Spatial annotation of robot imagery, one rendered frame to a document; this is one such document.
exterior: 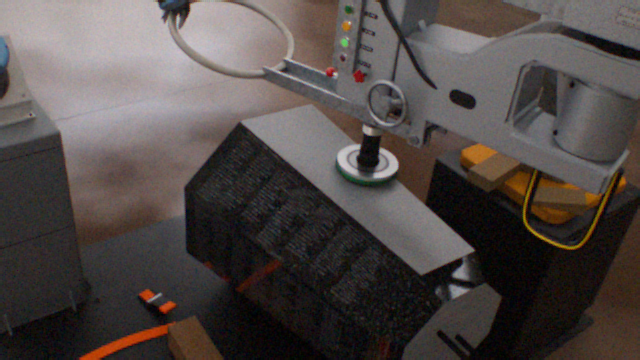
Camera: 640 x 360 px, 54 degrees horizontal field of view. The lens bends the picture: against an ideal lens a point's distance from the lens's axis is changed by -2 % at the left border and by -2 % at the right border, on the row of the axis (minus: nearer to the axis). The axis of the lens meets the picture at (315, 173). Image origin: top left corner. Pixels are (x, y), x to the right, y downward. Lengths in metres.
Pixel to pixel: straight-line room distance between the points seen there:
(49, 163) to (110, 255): 0.79
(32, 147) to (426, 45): 1.39
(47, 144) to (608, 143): 1.80
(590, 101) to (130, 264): 2.12
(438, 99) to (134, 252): 1.76
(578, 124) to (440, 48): 0.42
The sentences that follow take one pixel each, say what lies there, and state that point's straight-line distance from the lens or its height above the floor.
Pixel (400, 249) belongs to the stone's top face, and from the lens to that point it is 1.94.
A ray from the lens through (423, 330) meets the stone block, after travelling 1.91.
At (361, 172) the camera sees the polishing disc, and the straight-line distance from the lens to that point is 2.15.
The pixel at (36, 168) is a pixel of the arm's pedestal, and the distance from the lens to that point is 2.45.
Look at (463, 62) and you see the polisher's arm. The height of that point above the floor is 1.38.
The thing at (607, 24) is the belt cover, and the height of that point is 1.60.
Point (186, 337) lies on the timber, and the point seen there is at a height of 0.13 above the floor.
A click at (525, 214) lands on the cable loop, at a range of 1.98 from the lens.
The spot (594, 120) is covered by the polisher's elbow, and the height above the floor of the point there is 1.36.
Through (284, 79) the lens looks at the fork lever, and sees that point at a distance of 2.25.
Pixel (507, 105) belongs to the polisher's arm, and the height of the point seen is 1.31.
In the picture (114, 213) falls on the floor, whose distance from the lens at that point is 3.36.
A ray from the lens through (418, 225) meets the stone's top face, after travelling 2.04.
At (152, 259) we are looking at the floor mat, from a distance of 3.05.
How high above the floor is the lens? 2.06
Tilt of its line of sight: 34 degrees down
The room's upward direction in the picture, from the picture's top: 6 degrees clockwise
